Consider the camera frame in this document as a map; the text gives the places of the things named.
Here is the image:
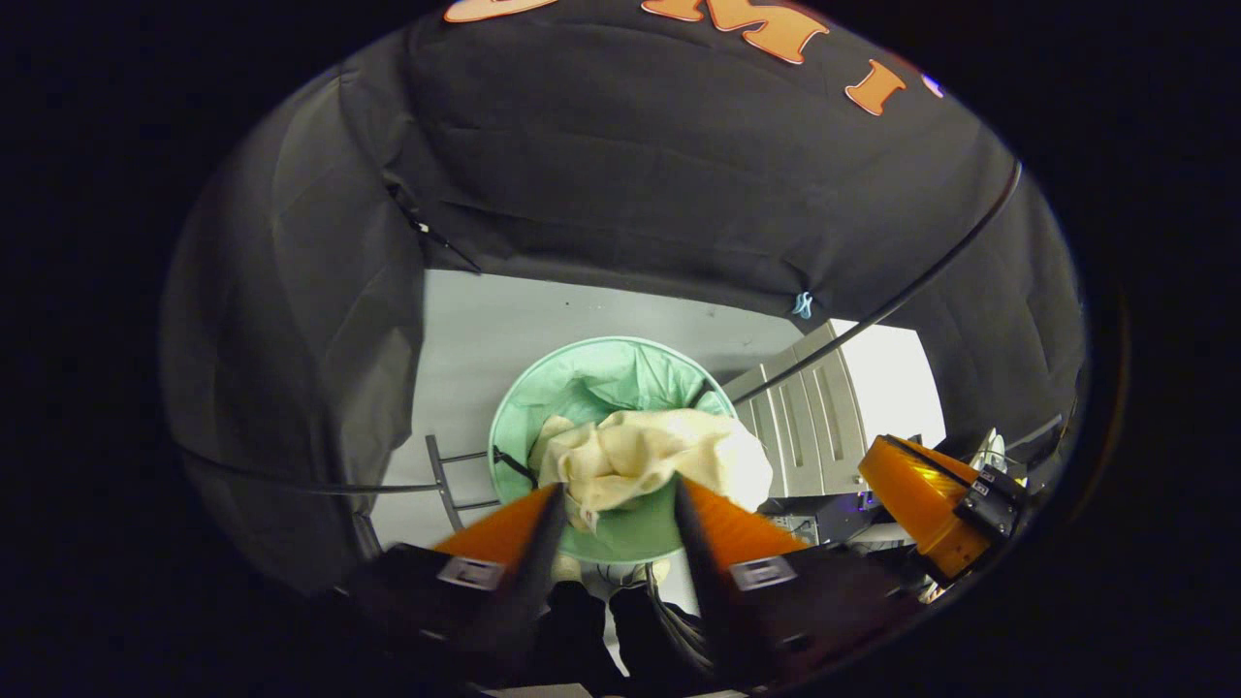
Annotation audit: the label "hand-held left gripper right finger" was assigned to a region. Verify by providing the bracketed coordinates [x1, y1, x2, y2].
[671, 475, 927, 684]

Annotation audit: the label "green laundry hamper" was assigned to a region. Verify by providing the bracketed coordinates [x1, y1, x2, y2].
[488, 335, 738, 565]

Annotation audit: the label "cream collared shirt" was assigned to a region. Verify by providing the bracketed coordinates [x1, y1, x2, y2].
[528, 407, 775, 532]

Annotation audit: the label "person's legs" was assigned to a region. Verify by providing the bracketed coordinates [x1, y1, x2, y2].
[528, 557, 718, 697]

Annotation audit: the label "dark electronic device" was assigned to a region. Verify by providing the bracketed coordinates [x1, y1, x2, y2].
[761, 490, 917, 549]

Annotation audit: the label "black backdrop cloth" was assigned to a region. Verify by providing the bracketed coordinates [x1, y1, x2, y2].
[160, 0, 1087, 592]

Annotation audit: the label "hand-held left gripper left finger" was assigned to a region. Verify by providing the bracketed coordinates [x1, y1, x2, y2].
[334, 482, 570, 680]

